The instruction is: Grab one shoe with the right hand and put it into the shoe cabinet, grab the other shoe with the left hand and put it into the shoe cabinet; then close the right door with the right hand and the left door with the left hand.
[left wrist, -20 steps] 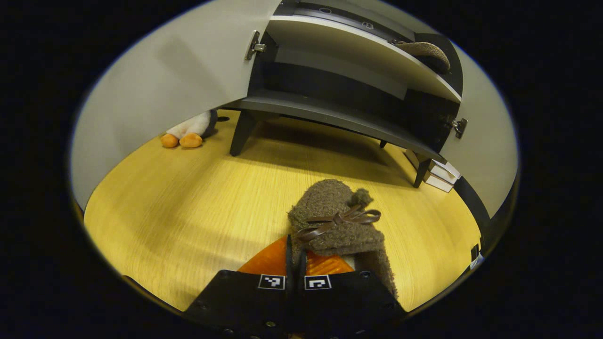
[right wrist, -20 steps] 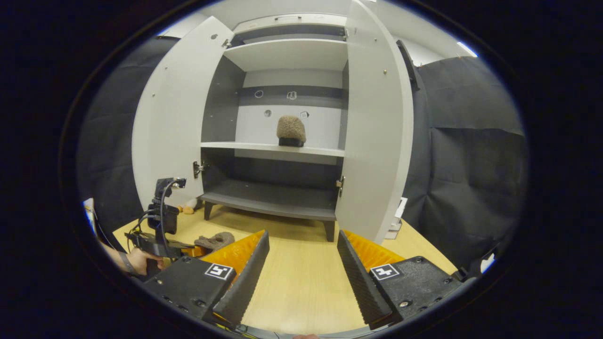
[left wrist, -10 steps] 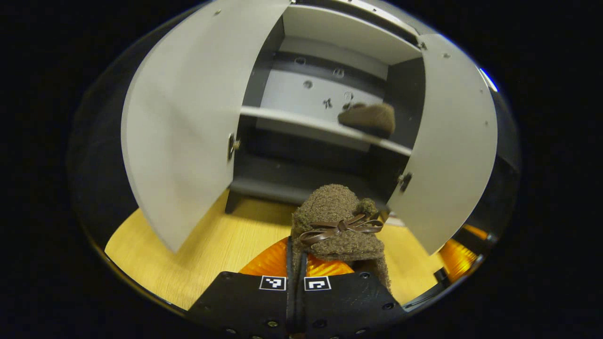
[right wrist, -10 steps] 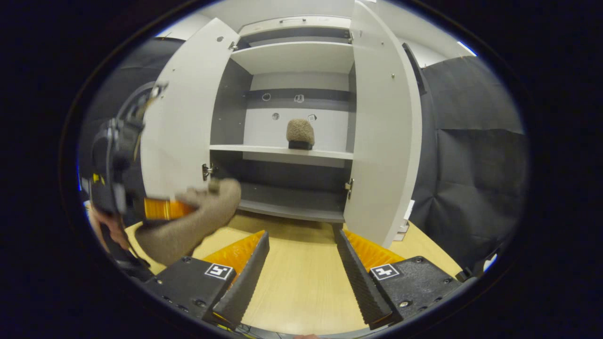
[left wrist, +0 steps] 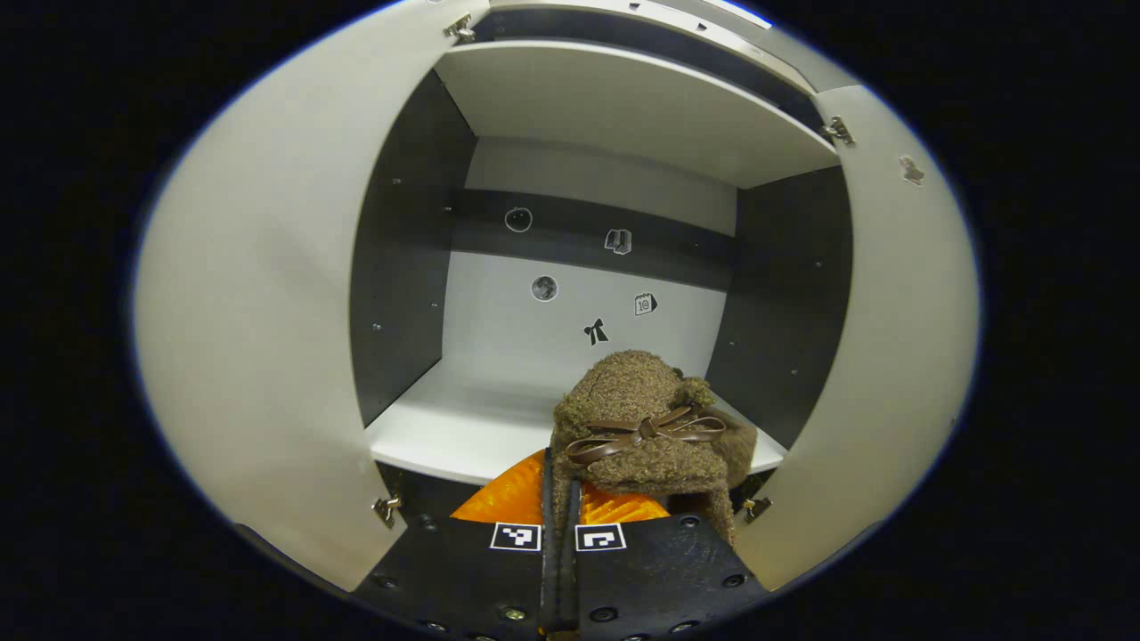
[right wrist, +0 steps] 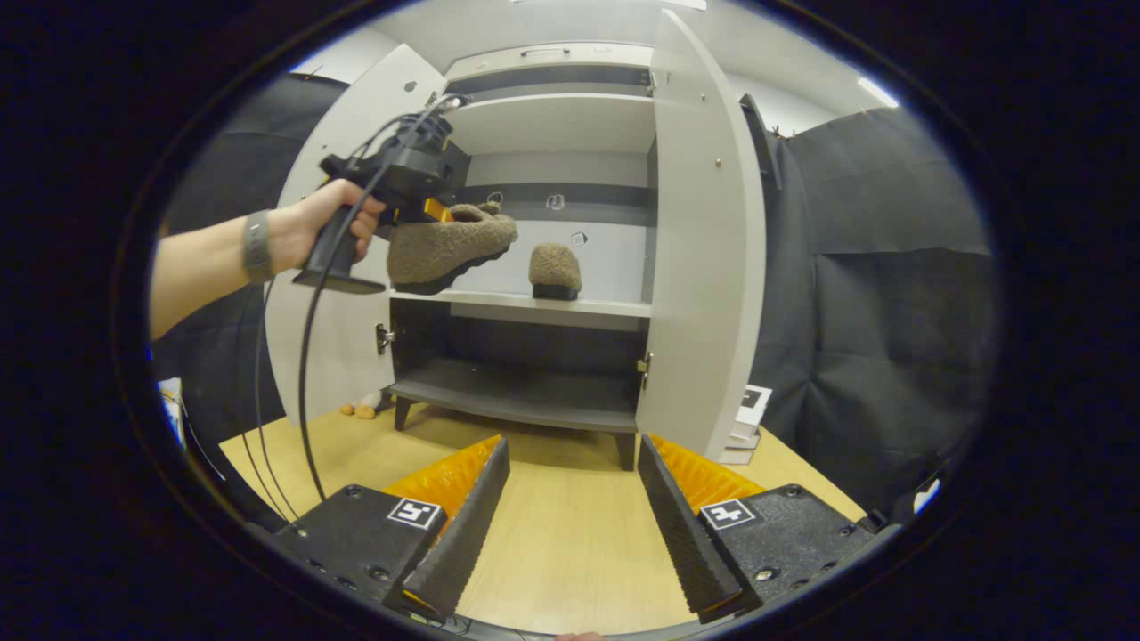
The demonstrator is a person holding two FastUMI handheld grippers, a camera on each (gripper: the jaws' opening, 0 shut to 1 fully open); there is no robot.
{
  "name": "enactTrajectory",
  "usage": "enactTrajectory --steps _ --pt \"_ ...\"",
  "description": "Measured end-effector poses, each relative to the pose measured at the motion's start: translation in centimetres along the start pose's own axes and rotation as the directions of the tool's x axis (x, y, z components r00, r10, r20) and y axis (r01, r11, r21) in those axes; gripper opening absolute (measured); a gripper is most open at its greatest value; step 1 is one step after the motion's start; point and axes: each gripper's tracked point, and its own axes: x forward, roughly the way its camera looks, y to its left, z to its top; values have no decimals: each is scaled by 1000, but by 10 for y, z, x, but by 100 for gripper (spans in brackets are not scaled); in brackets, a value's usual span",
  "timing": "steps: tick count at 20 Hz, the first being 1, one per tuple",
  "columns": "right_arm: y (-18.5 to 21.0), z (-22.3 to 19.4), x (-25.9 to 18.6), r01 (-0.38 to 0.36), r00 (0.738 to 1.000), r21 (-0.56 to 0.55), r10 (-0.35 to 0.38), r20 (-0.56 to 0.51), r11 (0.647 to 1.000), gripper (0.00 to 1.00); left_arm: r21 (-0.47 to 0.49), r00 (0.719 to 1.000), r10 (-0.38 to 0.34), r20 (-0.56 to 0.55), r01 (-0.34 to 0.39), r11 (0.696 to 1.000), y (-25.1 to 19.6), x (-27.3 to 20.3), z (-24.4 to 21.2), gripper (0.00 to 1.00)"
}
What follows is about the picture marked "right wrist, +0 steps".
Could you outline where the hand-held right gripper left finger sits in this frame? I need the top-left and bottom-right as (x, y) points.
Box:
(272, 435), (512, 621)

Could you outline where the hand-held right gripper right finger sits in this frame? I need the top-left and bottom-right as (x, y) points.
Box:
(637, 434), (879, 624)

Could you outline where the brown fuzzy shoe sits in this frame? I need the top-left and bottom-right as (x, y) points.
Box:
(528, 243), (583, 301)
(387, 201), (519, 296)

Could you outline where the white shoe cabinet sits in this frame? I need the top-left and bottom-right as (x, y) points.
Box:
(265, 9), (785, 473)

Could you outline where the white cabinet door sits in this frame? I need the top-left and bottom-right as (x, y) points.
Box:
(265, 43), (449, 426)
(635, 9), (769, 464)

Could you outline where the stack of books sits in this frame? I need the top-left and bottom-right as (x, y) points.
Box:
(721, 385), (774, 466)

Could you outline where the grey wrist band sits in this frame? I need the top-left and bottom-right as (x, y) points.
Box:
(242, 210), (275, 284)

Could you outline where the large ceiling light panel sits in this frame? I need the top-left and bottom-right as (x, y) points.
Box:
(512, 0), (709, 12)

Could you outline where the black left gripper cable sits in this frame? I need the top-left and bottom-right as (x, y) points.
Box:
(236, 93), (468, 526)

